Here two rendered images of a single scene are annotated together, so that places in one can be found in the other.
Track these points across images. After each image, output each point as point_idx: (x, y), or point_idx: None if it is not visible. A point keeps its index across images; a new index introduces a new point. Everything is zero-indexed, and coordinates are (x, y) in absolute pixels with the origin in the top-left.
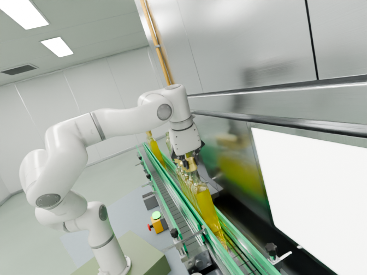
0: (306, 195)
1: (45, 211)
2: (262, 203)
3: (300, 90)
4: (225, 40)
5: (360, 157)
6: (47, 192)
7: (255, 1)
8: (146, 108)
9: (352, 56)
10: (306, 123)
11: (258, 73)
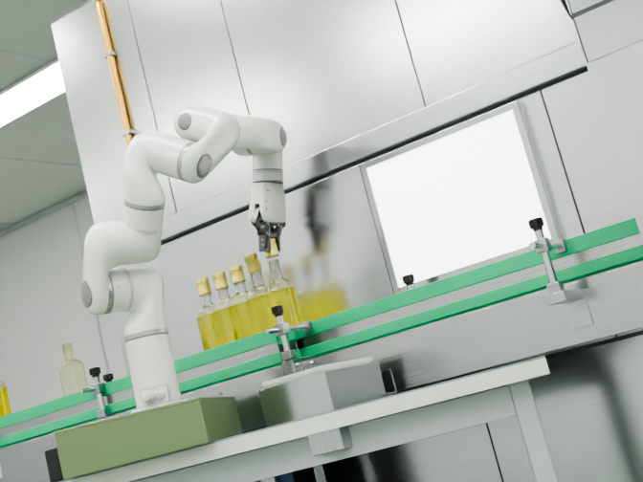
0: (431, 203)
1: (121, 229)
2: (379, 269)
3: (415, 112)
4: (327, 94)
5: (460, 138)
6: (210, 154)
7: (368, 59)
8: (273, 122)
9: (443, 86)
10: None
11: (370, 117)
